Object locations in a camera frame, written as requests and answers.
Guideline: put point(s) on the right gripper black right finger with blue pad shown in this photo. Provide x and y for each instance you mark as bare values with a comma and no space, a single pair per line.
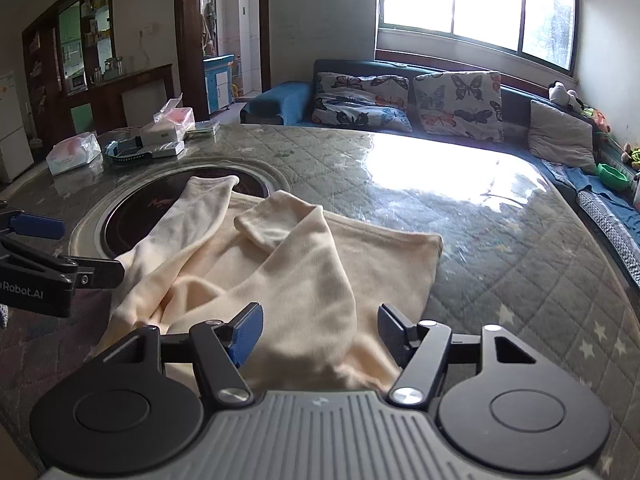
419,349

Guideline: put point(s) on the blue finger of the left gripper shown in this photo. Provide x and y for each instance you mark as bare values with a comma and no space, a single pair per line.
22,223

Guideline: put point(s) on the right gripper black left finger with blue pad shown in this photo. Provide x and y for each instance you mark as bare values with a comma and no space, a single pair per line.
220,349

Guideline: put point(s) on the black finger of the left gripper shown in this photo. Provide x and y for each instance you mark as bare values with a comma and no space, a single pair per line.
93,273

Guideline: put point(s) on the cream sweatshirt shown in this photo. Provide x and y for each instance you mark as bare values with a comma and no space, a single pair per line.
319,277

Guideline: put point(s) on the white refrigerator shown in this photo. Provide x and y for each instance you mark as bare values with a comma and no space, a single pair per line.
15,153

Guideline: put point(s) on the pink white tissue pack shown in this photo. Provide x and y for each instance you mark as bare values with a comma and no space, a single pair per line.
72,153

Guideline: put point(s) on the round black induction cooktop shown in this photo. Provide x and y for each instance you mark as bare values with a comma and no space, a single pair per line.
127,214

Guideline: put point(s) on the teal black brush device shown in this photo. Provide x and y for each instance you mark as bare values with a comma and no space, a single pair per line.
126,152

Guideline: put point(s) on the dark wooden cabinet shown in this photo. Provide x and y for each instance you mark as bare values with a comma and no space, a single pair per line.
99,65

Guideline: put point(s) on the grey quilted star table cover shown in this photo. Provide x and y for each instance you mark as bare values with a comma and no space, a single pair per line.
515,253

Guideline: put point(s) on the white flat box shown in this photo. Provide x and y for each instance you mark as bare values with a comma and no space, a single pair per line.
162,139

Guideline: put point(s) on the pink tissue box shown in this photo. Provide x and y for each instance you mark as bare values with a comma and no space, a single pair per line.
175,114

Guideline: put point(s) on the blue blanket on sofa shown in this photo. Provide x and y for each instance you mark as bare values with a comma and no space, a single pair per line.
590,183

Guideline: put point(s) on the blue white small cabinet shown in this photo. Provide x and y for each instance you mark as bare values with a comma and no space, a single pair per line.
218,81

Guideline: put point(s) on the blue corner sofa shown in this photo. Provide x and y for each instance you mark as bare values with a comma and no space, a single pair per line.
608,211

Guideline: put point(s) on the grey plain cushion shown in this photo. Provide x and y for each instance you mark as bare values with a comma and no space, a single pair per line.
561,138

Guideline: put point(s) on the right butterfly pillow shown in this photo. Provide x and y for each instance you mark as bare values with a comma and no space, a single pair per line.
464,104

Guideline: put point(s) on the butterfly pillow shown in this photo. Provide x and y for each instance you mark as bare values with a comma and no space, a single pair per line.
362,102
464,104

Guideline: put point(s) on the left butterfly pillow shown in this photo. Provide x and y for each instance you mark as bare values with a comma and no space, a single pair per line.
362,102

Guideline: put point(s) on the green plastic bowl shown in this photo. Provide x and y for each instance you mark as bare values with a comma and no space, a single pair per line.
612,178

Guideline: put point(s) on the colourful plush toys pile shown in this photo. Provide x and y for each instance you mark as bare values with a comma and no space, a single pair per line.
610,151

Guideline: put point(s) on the panda plush toy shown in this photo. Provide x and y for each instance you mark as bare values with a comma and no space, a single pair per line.
560,96

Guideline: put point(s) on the large bright window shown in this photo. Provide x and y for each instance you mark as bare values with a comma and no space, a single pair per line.
543,31

